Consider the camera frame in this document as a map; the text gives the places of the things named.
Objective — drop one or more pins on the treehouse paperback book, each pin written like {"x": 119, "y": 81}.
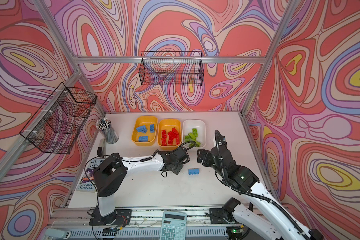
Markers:
{"x": 87, "y": 182}

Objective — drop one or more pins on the yellow plastic bin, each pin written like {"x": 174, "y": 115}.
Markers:
{"x": 168, "y": 124}
{"x": 145, "y": 120}

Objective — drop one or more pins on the black wire basket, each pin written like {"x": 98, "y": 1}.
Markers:
{"x": 55, "y": 128}
{"x": 171, "y": 68}

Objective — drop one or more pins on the white plastic bin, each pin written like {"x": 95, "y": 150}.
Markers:
{"x": 188, "y": 125}

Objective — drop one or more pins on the cup of pencils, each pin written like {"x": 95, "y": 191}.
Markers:
{"x": 105, "y": 127}

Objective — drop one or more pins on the teal desk calculator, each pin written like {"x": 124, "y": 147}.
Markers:
{"x": 174, "y": 226}

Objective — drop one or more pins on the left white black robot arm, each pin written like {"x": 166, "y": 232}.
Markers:
{"x": 109, "y": 175}

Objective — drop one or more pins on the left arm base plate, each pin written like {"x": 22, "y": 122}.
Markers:
{"x": 120, "y": 217}

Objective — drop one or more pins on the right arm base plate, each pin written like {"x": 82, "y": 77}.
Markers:
{"x": 222, "y": 216}

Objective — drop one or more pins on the left yellow plastic bin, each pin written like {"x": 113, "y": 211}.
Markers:
{"x": 145, "y": 120}

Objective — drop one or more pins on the middle yellow plastic bin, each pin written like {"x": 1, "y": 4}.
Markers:
{"x": 168, "y": 124}

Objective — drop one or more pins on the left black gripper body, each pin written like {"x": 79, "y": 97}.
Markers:
{"x": 177, "y": 168}

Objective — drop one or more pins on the left black wire basket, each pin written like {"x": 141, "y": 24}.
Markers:
{"x": 55, "y": 128}

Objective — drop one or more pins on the back black wire basket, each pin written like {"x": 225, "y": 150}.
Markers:
{"x": 171, "y": 68}

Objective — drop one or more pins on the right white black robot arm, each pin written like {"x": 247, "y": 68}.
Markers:
{"x": 275, "y": 223}

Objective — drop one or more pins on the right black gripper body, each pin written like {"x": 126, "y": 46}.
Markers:
{"x": 209, "y": 161}

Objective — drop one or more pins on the blue lego brick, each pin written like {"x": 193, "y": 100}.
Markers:
{"x": 142, "y": 129}
{"x": 143, "y": 139}
{"x": 193, "y": 171}
{"x": 152, "y": 128}

